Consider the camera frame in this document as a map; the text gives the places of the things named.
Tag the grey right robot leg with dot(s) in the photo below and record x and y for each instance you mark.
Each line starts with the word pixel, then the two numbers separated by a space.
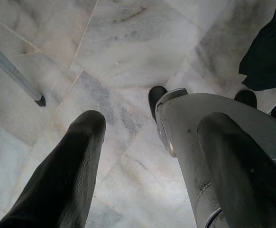
pixel 245 97

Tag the silver metal clothes rack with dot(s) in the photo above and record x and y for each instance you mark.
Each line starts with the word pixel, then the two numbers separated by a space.
pixel 10 69

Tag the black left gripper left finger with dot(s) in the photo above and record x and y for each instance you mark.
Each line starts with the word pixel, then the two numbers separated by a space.
pixel 64 185

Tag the plain black garment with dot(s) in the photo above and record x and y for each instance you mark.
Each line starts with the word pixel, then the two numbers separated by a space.
pixel 268 47

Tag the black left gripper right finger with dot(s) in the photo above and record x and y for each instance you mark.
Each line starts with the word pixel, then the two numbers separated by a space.
pixel 247 190

